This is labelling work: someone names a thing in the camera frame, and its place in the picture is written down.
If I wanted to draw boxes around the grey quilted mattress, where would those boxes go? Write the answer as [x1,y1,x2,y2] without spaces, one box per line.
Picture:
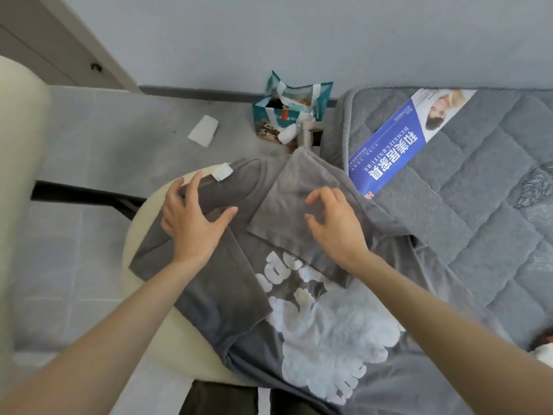
[322,86,553,355]

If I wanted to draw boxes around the teal printed shopping bag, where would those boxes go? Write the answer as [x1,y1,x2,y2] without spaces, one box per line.
[253,71,334,147]

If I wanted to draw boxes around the person's dark trousers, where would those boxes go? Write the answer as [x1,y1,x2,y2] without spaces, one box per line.
[179,379,330,415]

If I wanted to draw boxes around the grey T-shirt with white print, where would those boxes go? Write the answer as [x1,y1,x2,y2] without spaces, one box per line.
[129,147,515,415]

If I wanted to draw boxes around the beige door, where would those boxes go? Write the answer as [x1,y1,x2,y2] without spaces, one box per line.
[0,0,144,94]

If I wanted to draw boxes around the person's left hand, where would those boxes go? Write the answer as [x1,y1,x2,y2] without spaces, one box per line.
[161,170,238,265]

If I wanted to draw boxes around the blue and white mattress label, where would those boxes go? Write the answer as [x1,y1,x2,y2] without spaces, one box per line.
[348,88,477,202]

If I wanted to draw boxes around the white crumpled cloth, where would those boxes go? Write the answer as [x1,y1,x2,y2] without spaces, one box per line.
[528,335,553,369]

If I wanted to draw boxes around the person's right forearm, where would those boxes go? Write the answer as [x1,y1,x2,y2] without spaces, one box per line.
[346,250,553,415]

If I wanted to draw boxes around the person's right hand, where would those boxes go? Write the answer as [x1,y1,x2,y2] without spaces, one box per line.
[304,187,372,273]

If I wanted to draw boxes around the black metal bar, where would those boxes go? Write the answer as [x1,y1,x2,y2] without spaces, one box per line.
[31,180,148,222]

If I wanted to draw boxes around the person's left forearm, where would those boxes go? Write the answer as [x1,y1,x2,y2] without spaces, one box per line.
[0,252,217,415]

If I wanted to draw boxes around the white tissue paper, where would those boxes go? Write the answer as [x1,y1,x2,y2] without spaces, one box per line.
[188,115,219,148]

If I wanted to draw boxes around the cream round stool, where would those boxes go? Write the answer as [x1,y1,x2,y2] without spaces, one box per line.
[121,165,269,388]

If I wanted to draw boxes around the white bottle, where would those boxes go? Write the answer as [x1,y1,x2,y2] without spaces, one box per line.
[278,123,302,145]

